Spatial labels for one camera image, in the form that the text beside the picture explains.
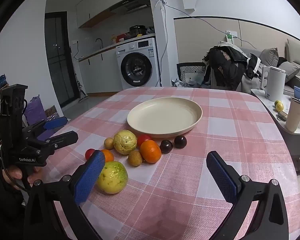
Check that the large orange mandarin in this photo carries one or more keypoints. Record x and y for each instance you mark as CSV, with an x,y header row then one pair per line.
x,y
151,152

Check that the grey side table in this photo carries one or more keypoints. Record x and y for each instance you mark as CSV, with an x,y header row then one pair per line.
x,y
287,140

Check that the black chair with patterned cushion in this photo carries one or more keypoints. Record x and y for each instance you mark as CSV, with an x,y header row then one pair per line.
x,y
191,70

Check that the pink checked tablecloth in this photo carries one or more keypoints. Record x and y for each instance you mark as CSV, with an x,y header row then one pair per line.
x,y
190,167

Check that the green and white wall box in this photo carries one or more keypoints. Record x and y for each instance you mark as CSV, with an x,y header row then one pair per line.
x,y
229,38

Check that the small yellow-green fruit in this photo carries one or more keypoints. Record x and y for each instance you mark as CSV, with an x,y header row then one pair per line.
x,y
279,105

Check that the person's left hand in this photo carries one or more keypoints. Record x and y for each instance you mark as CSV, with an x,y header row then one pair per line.
x,y
15,173

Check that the pale bumpy guava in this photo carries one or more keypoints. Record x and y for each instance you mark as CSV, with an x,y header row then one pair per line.
x,y
125,142

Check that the white upper cabinets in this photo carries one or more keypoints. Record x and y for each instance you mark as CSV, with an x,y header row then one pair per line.
x,y
100,2

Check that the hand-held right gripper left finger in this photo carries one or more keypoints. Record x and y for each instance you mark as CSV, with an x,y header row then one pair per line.
x,y
90,177

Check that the small orange mandarin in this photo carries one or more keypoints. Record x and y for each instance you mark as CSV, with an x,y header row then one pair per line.
x,y
109,156

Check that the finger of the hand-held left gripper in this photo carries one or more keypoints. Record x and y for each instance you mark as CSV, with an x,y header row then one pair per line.
x,y
62,140
56,123

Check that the red tomato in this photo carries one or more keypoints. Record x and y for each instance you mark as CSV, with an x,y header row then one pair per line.
x,y
143,139
89,153

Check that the large brown longan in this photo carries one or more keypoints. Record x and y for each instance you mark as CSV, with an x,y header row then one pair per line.
x,y
135,158

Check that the cream round plate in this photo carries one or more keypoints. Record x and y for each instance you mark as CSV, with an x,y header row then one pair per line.
x,y
165,115

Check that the grey cushion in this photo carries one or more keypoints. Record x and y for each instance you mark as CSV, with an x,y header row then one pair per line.
x,y
269,57
288,71

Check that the yellow bottle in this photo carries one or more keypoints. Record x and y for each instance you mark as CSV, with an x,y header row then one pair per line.
x,y
113,38

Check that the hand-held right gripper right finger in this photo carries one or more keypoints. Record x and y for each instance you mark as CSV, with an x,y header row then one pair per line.
x,y
222,177

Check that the smooth yellow-green guava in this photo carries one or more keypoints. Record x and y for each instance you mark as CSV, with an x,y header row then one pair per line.
x,y
113,178

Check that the white plastic bags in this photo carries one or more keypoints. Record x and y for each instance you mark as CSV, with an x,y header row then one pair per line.
x,y
190,81

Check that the mop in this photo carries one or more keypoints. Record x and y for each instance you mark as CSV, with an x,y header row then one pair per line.
x,y
80,90

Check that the white electric kettle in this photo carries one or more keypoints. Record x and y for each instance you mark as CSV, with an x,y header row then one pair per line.
x,y
275,85

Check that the grey sofa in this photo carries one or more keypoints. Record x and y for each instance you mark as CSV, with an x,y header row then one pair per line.
x,y
295,52

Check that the white kitchen counter cabinets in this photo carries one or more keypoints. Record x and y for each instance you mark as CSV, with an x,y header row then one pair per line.
x,y
100,72

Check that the red container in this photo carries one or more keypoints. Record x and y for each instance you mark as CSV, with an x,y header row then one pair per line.
x,y
122,38

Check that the small brown longan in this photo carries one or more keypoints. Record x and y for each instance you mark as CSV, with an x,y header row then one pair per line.
x,y
108,143

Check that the metal faucet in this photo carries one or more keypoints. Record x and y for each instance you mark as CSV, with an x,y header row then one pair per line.
x,y
99,42

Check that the white tumbler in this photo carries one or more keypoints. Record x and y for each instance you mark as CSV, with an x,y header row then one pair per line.
x,y
295,116

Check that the dark purple plum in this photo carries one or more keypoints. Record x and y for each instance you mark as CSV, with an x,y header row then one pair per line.
x,y
166,146
180,142

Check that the black jacket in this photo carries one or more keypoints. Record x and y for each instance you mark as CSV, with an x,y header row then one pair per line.
x,y
225,65

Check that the patterned paper bag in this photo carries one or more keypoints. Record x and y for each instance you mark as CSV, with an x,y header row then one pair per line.
x,y
52,113

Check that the dark glass door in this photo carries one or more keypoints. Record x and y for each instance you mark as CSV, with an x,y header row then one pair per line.
x,y
57,67

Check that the range hood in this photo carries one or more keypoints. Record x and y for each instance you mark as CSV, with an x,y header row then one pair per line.
x,y
130,5

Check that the brown key pouch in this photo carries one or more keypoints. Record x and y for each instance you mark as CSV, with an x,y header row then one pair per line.
x,y
282,116

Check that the purple bag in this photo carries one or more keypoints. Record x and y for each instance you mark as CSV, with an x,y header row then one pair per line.
x,y
35,110

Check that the wall socket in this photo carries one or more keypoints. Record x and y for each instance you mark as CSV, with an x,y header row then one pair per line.
x,y
75,42

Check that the white washing machine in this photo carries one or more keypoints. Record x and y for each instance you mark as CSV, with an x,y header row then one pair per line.
x,y
137,67

